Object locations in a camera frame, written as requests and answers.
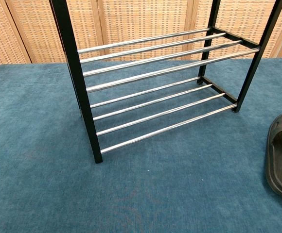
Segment blue carpet table cover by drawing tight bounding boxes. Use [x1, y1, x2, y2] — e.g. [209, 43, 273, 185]
[0, 57, 282, 233]

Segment black rubber slide sandal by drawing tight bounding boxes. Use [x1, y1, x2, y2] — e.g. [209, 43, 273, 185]
[263, 112, 282, 207]

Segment black shoe rack chrome bars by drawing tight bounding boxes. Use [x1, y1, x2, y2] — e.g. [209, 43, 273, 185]
[49, 0, 282, 164]

